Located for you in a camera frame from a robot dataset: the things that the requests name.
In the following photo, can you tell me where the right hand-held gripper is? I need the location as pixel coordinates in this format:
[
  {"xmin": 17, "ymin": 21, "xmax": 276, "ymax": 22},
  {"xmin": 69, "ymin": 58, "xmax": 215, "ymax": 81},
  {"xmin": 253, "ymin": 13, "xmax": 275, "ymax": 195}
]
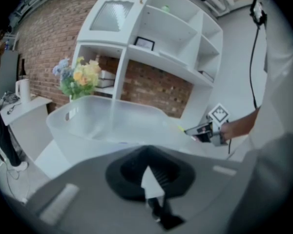
[{"xmin": 184, "ymin": 103, "xmax": 231, "ymax": 147}]

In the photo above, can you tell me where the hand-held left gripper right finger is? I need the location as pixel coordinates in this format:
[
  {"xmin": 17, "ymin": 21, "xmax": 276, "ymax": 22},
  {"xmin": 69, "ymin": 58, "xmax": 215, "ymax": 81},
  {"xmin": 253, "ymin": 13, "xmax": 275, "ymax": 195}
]
[{"xmin": 149, "ymin": 166, "xmax": 174, "ymax": 195}]

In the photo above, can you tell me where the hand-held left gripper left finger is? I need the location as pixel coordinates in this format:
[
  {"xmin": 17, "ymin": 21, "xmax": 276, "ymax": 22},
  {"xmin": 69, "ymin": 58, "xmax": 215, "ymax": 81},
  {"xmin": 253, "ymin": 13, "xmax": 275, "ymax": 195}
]
[{"xmin": 141, "ymin": 166, "xmax": 165, "ymax": 201}]

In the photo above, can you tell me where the clear plastic storage bin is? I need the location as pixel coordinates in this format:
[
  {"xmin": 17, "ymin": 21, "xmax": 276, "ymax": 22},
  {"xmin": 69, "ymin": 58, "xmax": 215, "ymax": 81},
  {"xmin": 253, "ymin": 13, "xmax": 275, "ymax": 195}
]
[{"xmin": 46, "ymin": 95, "xmax": 203, "ymax": 173}]

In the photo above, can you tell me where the person's right forearm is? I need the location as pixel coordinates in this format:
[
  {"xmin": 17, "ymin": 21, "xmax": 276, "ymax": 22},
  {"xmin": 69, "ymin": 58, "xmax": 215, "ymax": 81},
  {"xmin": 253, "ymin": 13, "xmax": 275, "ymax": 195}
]
[{"xmin": 231, "ymin": 106, "xmax": 261, "ymax": 137}]

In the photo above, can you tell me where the person's right hand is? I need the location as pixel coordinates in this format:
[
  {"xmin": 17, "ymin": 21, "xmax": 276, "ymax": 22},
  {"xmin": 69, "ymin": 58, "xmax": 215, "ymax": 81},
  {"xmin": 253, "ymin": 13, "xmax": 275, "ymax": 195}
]
[{"xmin": 220, "ymin": 122, "xmax": 235, "ymax": 141}]

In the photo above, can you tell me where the person's white shirt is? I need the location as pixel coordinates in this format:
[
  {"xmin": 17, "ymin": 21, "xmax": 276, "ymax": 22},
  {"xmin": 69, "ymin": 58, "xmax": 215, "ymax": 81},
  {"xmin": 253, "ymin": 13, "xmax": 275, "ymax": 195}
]
[{"xmin": 224, "ymin": 0, "xmax": 293, "ymax": 234}]

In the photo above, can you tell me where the white desk with drawers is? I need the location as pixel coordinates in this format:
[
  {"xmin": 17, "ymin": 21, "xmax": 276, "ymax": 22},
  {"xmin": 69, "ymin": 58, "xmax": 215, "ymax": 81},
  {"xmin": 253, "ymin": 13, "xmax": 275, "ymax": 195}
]
[{"xmin": 35, "ymin": 116, "xmax": 244, "ymax": 179}]

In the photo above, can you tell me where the white shelf hutch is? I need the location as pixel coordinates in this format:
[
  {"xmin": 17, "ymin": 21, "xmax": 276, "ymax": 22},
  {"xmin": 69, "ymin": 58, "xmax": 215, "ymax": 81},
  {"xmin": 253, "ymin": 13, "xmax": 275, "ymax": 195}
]
[{"xmin": 72, "ymin": 0, "xmax": 224, "ymax": 124}]

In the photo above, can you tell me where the yellow and blue flower bouquet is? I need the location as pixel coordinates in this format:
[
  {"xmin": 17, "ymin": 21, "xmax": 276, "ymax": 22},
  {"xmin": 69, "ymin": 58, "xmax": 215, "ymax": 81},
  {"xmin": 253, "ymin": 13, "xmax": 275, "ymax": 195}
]
[{"xmin": 52, "ymin": 56, "xmax": 102, "ymax": 101}]

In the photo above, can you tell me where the black body-worn device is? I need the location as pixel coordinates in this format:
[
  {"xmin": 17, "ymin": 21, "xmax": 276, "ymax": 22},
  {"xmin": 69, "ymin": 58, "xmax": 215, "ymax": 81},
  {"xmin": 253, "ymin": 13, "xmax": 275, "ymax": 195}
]
[{"xmin": 249, "ymin": 0, "xmax": 268, "ymax": 29}]

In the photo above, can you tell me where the white side table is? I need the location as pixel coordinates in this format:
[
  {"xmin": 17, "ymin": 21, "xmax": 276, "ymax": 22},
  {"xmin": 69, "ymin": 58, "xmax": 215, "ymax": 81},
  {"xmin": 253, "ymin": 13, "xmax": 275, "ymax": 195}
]
[{"xmin": 0, "ymin": 95, "xmax": 53, "ymax": 160}]

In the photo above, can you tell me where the white kettle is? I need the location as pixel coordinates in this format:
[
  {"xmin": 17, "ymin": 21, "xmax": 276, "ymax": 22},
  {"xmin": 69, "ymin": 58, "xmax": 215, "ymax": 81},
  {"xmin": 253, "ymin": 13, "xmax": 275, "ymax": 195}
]
[{"xmin": 15, "ymin": 78, "xmax": 32, "ymax": 104}]

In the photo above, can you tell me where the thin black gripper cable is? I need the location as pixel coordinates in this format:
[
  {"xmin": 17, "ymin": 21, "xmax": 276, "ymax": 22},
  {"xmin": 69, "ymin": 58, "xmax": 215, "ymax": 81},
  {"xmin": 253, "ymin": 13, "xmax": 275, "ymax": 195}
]
[{"xmin": 249, "ymin": 25, "xmax": 262, "ymax": 111}]

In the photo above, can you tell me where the black picture frame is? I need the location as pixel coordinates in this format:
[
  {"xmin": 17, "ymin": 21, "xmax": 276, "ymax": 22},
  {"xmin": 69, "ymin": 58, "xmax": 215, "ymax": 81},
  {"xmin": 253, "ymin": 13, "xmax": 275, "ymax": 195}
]
[{"xmin": 133, "ymin": 36, "xmax": 156, "ymax": 51}]

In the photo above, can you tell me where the black earphone cable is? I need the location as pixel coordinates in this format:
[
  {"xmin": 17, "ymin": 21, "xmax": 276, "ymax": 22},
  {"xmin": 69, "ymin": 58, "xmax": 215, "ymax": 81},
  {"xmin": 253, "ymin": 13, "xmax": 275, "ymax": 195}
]
[{"xmin": 6, "ymin": 102, "xmax": 21, "ymax": 116}]

